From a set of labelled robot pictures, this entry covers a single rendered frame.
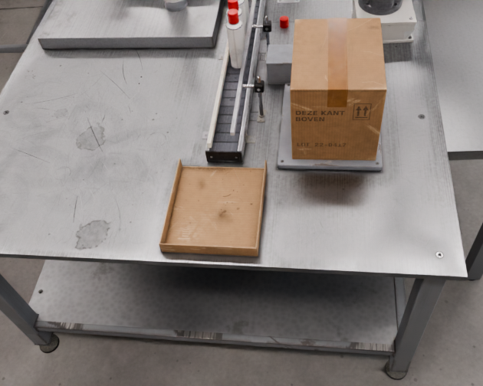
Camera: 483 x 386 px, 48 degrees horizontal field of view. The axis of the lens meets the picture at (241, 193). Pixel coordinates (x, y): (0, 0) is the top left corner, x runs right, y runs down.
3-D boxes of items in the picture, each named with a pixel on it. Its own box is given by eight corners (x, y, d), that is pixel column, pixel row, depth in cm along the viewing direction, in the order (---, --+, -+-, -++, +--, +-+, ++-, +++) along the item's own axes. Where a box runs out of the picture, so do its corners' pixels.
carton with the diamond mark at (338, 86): (296, 89, 175) (294, 18, 154) (371, 89, 172) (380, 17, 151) (291, 159, 157) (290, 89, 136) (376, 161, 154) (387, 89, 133)
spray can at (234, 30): (232, 60, 183) (225, 6, 167) (247, 60, 183) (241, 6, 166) (230, 70, 180) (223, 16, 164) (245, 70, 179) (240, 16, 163)
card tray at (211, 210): (181, 166, 162) (179, 158, 159) (267, 168, 159) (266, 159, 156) (162, 252, 144) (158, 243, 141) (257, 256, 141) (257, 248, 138)
